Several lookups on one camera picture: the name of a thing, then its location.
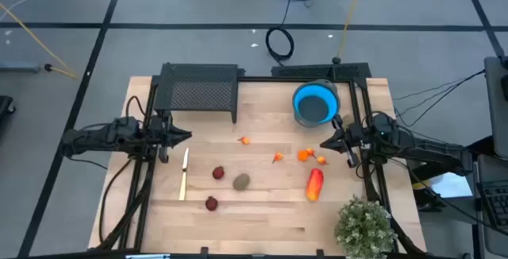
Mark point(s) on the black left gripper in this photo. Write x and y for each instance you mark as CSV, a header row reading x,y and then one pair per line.
x,y
160,132

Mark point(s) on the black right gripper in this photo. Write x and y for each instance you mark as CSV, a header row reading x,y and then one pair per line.
x,y
355,138

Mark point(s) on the small orange yellow pear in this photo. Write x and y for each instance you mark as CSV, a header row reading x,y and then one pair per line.
x,y
310,151
321,160

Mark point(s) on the small round orange fruit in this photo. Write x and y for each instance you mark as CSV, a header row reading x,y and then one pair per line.
x,y
302,155

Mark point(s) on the red orange mango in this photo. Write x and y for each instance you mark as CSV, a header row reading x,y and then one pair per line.
x,y
314,184

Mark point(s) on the dark red pomegranate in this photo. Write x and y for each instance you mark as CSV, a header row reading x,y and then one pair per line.
x,y
218,172
211,203

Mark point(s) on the blue grey collapsible colander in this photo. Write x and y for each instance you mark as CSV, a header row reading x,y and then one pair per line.
x,y
309,90

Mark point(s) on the brown green kiwi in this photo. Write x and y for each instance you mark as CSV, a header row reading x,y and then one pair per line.
x,y
241,182

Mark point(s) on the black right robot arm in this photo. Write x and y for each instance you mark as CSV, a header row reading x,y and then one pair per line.
x,y
428,149

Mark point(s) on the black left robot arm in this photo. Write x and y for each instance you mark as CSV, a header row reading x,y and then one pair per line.
x,y
99,136

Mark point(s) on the black perforated metal shelf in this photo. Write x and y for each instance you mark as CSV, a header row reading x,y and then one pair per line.
x,y
198,92
317,71

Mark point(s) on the small orange pepper middle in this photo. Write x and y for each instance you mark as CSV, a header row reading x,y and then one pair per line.
x,y
278,156

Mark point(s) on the small orange pepper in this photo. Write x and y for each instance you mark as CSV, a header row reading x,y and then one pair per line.
x,y
278,156
245,140

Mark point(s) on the small orange pepper left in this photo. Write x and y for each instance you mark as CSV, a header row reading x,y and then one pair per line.
x,y
245,140

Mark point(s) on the green white potted plant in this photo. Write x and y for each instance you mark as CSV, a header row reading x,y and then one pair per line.
x,y
365,227

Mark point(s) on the black table edge clamp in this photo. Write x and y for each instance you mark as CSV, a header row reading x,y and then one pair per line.
x,y
204,251
319,252

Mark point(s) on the white paper sheet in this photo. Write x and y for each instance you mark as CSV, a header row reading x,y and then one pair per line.
x,y
452,185

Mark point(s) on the grey open laptop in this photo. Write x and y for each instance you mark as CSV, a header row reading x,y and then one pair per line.
x,y
496,203

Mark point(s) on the grey metal stand foot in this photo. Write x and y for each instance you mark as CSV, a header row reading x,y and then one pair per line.
x,y
20,66

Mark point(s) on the black chair base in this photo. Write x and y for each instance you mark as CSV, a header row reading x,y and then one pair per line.
x,y
5,106

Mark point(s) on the black metal table frame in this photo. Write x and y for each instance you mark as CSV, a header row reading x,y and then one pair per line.
x,y
270,79

